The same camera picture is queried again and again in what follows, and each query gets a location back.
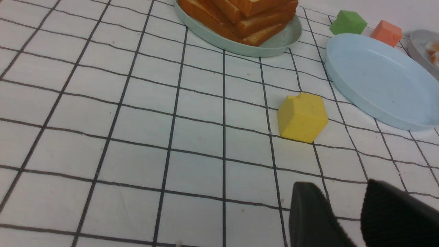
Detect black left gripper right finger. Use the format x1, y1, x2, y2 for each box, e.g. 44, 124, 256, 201
360, 179, 439, 247

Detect checkered white tablecloth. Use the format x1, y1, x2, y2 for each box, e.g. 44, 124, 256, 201
0, 0, 438, 247

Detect yellow foam block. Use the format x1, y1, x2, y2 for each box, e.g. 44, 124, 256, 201
277, 92, 328, 143

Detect green plate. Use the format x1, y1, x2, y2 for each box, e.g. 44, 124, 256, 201
174, 0, 302, 58

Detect light blue plate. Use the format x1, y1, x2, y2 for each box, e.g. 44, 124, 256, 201
325, 33, 439, 131

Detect fried egg toy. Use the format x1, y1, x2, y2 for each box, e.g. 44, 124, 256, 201
424, 40, 439, 68

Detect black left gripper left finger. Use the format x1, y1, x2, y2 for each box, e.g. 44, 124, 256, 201
289, 182, 356, 247

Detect grey plate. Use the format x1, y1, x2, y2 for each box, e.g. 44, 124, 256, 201
408, 29, 439, 80

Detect green foam block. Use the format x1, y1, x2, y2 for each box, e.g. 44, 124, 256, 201
330, 10, 367, 35

